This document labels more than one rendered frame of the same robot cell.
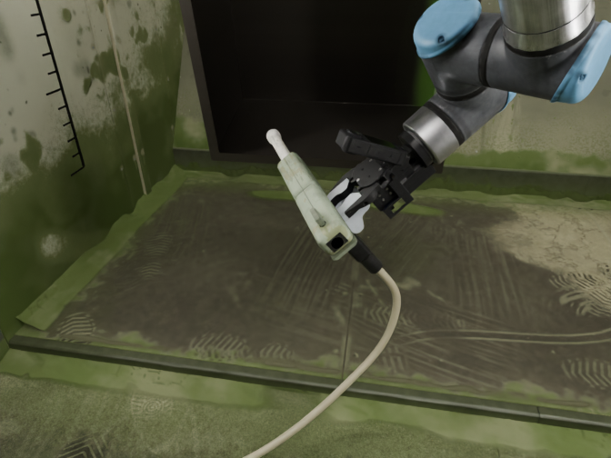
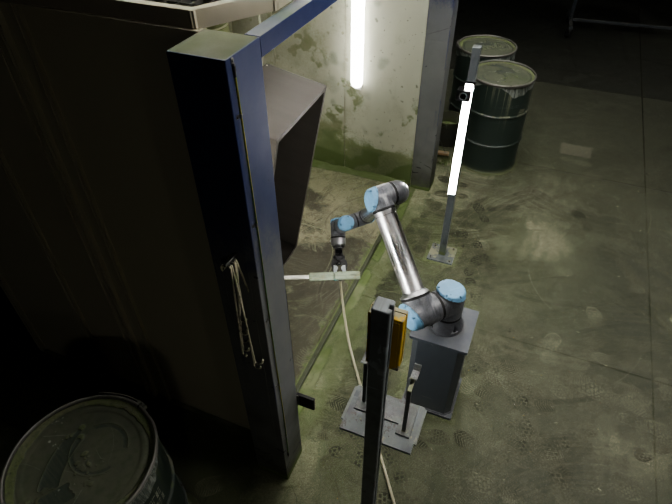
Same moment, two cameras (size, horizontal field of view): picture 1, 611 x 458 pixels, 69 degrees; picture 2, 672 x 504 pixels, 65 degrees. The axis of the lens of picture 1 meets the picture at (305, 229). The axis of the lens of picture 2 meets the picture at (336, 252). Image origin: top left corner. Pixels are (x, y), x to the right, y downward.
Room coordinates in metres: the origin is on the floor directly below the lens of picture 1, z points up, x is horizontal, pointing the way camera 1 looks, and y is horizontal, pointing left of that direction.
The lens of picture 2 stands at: (0.14, 2.21, 2.80)
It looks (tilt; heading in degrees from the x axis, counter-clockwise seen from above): 42 degrees down; 283
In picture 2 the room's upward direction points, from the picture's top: 1 degrees counter-clockwise
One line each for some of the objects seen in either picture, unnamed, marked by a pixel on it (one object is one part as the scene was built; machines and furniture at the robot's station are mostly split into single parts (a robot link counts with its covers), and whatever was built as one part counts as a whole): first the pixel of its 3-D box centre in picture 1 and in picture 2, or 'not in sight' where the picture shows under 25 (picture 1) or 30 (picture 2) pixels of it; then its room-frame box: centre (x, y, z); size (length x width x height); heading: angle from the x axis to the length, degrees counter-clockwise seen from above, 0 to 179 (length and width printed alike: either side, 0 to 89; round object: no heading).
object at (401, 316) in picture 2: not in sight; (385, 337); (0.24, 1.08, 1.42); 0.12 x 0.06 x 0.26; 170
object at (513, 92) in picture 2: not in sight; (493, 118); (-0.26, -2.50, 0.44); 0.59 x 0.58 x 0.89; 95
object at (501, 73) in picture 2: not in sight; (502, 74); (-0.26, -2.51, 0.86); 0.54 x 0.54 x 0.01
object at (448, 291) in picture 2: not in sight; (448, 299); (0.01, 0.29, 0.83); 0.17 x 0.15 x 0.18; 41
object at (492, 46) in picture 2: not in sight; (487, 46); (-0.12, -3.14, 0.86); 0.54 x 0.54 x 0.01
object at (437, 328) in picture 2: not in sight; (446, 317); (0.01, 0.29, 0.69); 0.19 x 0.19 x 0.10
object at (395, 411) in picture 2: not in sight; (386, 391); (0.23, 0.98, 0.95); 0.26 x 0.15 x 0.32; 170
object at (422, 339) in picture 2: not in sight; (437, 359); (0.01, 0.29, 0.32); 0.31 x 0.31 x 0.64; 80
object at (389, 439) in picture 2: not in sight; (382, 418); (0.23, 1.00, 0.78); 0.31 x 0.23 x 0.01; 170
